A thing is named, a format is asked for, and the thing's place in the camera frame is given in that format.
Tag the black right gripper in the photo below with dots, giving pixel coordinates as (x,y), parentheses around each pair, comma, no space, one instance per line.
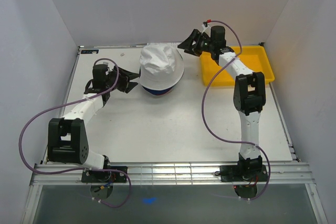
(195,36)

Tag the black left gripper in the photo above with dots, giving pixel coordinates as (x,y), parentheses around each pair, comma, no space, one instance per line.
(127,86)

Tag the blue bucket hat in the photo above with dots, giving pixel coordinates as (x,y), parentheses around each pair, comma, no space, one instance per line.
(157,91)

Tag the white bucket hat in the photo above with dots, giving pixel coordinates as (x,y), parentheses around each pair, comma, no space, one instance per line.
(161,67)

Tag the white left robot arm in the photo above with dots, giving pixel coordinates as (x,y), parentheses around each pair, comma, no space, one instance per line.
(67,136)

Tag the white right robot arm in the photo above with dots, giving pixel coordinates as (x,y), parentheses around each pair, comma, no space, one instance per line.
(249,90)

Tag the blue label sticker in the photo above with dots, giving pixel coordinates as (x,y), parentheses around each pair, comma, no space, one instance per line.
(90,51)

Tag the yellow plastic tray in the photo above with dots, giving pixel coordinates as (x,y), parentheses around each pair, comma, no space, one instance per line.
(254,57)

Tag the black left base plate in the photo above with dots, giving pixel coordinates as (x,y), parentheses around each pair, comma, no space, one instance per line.
(103,177)

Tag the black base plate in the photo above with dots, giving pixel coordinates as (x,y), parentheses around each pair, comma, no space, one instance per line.
(103,177)
(231,173)

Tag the aluminium frame rail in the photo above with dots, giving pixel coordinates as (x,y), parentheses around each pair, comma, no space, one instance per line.
(142,174)

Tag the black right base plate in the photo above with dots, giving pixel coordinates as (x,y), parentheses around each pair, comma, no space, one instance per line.
(231,173)

